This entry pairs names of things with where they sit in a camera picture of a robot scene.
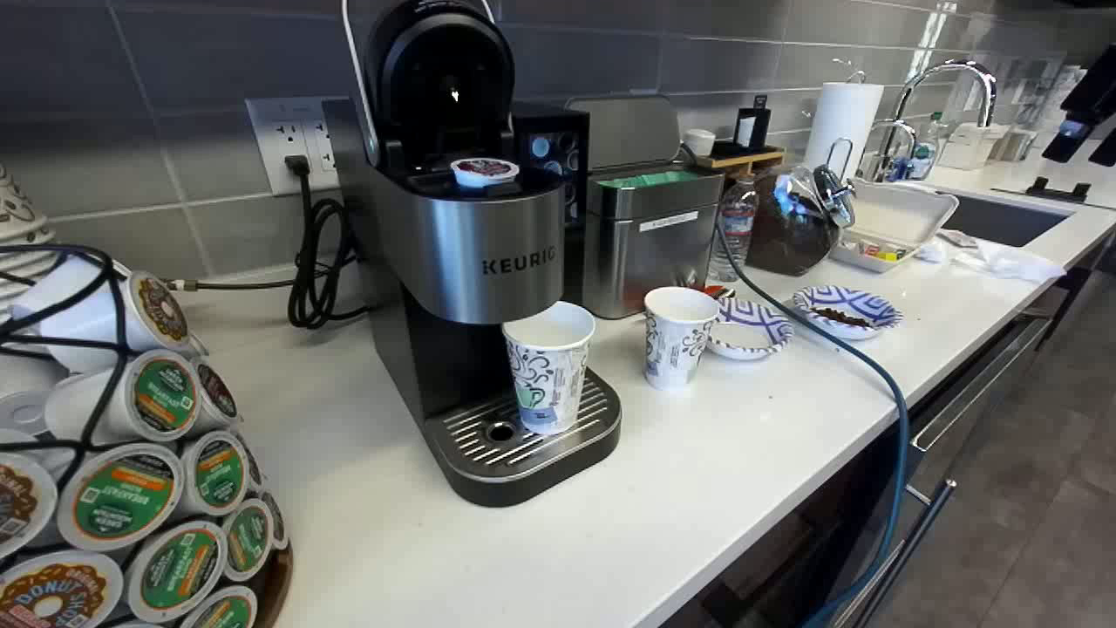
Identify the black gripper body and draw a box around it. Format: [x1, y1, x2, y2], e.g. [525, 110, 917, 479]
[1057, 42, 1116, 126]

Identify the clear plastic water bottle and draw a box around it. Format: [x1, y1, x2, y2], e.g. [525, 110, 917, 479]
[716, 171, 760, 278]

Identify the patterned paper cup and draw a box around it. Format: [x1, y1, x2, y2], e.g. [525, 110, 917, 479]
[498, 299, 598, 439]
[642, 283, 725, 396]

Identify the blue green soap bottle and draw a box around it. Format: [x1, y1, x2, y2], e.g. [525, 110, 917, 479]
[904, 110, 952, 185]

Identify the black bottle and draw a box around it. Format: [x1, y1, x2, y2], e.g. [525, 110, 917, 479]
[732, 93, 774, 158]

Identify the small white cup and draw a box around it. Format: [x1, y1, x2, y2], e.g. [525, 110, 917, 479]
[678, 126, 717, 164]

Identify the black flat object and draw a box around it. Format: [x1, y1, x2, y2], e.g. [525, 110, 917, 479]
[1021, 171, 1095, 211]

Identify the dark sink basin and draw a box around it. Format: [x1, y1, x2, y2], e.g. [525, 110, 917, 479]
[940, 187, 1074, 251]

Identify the chrome sink faucet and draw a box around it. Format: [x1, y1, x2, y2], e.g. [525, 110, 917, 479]
[873, 55, 1001, 185]

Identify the white paper towel roll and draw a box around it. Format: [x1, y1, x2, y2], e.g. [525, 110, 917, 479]
[803, 76, 884, 185]

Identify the metal paper towel holder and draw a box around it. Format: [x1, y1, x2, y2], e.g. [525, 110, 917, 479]
[821, 136, 861, 193]

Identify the stainless steel undercounter appliance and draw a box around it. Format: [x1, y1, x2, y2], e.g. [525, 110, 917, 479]
[683, 257, 1102, 628]

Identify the blue paper plate with beans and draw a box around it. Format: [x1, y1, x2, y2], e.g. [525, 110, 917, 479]
[792, 283, 904, 344]

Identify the stainless steel tin box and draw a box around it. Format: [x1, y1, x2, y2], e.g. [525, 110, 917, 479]
[577, 167, 730, 324]

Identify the black display device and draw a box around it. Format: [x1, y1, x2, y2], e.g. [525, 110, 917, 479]
[513, 104, 592, 305]

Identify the white coffee pod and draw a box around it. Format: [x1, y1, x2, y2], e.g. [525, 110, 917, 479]
[446, 155, 522, 193]

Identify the black silver Keurig coffee machine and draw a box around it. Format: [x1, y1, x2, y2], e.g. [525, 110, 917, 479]
[338, 0, 623, 511]

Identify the brown label coffee pod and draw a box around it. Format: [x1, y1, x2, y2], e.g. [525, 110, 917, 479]
[0, 450, 60, 562]
[10, 254, 194, 356]
[187, 358, 244, 431]

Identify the green label coffee pod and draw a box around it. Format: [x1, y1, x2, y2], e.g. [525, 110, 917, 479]
[220, 497, 277, 582]
[177, 431, 255, 520]
[52, 443, 187, 554]
[120, 515, 230, 625]
[46, 344, 207, 448]
[177, 582, 260, 628]

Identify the white patterned paper item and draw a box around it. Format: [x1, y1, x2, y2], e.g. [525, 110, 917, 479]
[0, 167, 57, 283]

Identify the donut print coffee pod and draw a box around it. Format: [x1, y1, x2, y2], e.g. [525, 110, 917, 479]
[0, 549, 126, 628]

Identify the blue cable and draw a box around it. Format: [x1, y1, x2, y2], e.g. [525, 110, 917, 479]
[710, 221, 917, 628]

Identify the black power cord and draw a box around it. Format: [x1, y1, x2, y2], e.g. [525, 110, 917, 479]
[169, 155, 375, 332]

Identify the white wall outlet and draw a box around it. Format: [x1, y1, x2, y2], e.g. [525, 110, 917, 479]
[244, 93, 341, 198]

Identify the black wire pod carousel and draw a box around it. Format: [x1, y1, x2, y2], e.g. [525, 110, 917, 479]
[0, 241, 293, 628]

